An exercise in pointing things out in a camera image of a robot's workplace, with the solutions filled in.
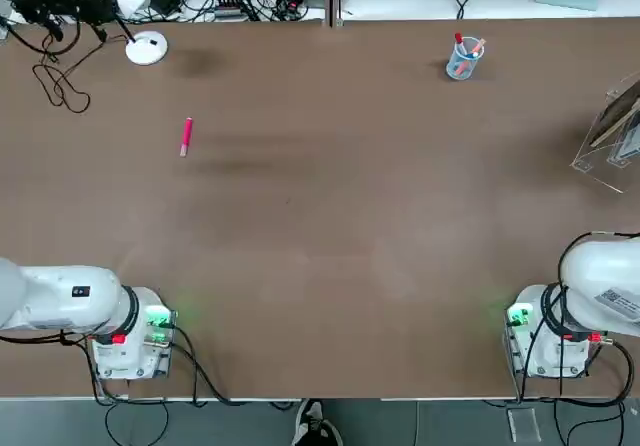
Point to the dark hands-cover book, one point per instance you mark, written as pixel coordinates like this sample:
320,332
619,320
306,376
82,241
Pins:
615,121

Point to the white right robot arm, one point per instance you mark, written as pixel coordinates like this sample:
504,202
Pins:
600,276

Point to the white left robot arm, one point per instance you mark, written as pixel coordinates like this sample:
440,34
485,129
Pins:
60,296

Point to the clear acrylic storage rack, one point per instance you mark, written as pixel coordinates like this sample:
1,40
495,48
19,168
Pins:
595,166

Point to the pink highlighter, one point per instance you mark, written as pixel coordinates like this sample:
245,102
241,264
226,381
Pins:
187,136

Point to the clear plastic pen cup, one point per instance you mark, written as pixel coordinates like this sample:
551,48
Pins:
457,71

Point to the red light circuit board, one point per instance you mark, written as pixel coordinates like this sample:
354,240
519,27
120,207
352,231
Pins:
290,7

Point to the red marker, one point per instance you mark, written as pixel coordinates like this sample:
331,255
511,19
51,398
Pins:
458,41

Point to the blue marker white cap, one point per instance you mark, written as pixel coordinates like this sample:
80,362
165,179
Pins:
473,54

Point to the person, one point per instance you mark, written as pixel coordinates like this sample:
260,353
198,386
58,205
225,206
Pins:
315,426

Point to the orange marker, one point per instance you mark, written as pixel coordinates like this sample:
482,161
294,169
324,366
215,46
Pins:
477,48

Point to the white desk lamp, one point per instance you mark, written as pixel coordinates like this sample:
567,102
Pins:
145,48

